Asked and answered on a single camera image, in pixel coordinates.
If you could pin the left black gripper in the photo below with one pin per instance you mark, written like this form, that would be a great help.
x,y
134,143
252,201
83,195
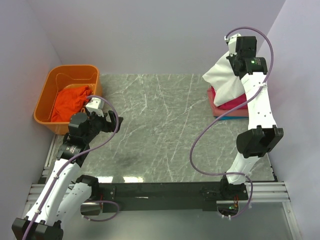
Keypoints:
x,y
111,120

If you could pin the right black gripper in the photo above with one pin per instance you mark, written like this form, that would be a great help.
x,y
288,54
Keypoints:
x,y
233,58

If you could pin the white printed t-shirt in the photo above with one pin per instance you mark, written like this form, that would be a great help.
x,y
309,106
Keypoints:
x,y
226,85

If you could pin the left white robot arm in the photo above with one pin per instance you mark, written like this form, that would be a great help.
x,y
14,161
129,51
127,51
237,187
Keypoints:
x,y
54,206

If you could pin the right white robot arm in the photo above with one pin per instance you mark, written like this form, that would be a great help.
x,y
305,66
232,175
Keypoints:
x,y
262,134

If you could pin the orange t-shirt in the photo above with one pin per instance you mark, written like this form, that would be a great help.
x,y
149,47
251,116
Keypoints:
x,y
68,102

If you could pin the folded magenta t-shirt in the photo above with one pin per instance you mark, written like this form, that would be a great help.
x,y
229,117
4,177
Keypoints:
x,y
232,103

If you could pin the orange plastic laundry basket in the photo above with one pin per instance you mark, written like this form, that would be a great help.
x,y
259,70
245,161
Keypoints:
x,y
59,78

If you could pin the folded salmon t-shirt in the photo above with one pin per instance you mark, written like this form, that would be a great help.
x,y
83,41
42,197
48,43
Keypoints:
x,y
218,112

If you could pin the folded blue t-shirt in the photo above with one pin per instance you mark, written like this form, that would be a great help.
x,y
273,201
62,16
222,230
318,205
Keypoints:
x,y
228,118

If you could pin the black base crossbar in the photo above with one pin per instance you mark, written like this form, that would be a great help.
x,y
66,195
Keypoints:
x,y
169,195

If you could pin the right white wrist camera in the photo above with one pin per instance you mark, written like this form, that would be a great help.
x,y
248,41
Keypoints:
x,y
231,41

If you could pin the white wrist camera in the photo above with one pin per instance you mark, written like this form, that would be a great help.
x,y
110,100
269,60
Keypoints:
x,y
95,105
231,41

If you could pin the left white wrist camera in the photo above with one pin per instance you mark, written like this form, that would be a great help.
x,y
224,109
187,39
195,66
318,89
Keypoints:
x,y
95,105

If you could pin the aluminium frame rail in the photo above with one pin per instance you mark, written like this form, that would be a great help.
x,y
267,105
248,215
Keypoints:
x,y
259,192

